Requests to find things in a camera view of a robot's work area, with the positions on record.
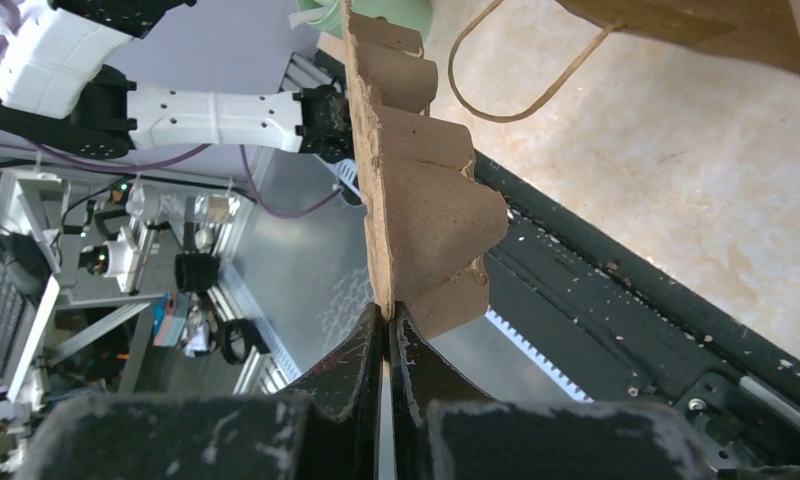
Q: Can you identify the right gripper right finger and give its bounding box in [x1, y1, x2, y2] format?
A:
[387, 302, 717, 479]

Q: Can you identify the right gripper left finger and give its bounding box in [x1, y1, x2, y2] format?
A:
[17, 304, 383, 479]

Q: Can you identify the brown cardboard cup carrier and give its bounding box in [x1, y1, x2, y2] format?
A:
[342, 2, 508, 339]

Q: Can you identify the brown paper bag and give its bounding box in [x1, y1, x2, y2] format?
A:
[447, 0, 800, 125]

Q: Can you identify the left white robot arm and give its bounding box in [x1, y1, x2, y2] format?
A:
[0, 1, 353, 163]

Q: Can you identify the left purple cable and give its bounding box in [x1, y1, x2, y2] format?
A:
[0, 0, 345, 221]

